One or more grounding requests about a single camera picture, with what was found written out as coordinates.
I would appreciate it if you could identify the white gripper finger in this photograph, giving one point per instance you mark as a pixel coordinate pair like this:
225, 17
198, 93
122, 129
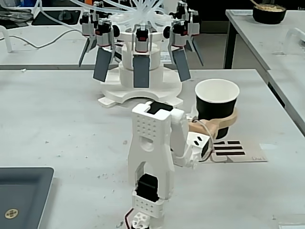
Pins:
193, 115

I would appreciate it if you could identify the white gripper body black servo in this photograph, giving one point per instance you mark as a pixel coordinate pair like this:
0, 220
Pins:
207, 127

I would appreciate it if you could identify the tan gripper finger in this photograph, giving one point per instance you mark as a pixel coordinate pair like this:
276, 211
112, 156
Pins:
205, 126

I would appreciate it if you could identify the black paper cup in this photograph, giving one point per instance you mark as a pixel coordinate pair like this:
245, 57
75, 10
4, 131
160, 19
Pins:
214, 107

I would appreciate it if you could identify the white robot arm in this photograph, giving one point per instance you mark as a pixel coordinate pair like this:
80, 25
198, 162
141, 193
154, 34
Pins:
150, 143

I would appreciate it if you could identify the printed paper mat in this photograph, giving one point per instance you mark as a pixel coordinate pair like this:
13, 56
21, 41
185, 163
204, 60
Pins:
252, 150

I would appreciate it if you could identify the printed white label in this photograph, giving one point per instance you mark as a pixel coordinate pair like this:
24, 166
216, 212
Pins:
165, 56

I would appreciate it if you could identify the black desk mat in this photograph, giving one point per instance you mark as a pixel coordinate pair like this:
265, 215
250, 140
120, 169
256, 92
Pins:
52, 17

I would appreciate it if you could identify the wide grey flat paddle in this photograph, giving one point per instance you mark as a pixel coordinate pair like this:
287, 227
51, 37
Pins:
102, 64
141, 71
182, 64

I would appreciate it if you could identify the white carousel dispensing machine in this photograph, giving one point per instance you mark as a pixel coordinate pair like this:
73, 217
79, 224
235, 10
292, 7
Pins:
140, 93

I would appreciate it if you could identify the narrow dark grey paddle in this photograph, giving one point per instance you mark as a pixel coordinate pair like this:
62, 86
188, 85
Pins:
196, 52
85, 51

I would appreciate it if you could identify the black table leg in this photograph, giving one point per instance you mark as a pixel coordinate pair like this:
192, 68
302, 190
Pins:
230, 47

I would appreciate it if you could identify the clear tube bundle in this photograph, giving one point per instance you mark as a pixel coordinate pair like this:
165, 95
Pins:
140, 12

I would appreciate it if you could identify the black bowl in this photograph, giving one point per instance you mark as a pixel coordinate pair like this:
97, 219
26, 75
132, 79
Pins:
269, 15

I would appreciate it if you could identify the wooden spoon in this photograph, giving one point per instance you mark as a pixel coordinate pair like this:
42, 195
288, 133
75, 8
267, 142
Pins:
255, 3

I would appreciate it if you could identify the dark grey tray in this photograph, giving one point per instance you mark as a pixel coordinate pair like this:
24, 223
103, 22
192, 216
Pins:
21, 190

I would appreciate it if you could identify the white bent stand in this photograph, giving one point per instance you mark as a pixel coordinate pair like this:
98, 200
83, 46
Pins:
8, 38

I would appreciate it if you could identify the dark crumpled cloth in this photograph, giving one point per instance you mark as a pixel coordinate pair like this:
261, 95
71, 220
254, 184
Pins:
14, 16

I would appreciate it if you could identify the white curved bracket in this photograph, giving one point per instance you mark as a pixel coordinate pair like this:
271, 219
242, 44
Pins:
299, 35

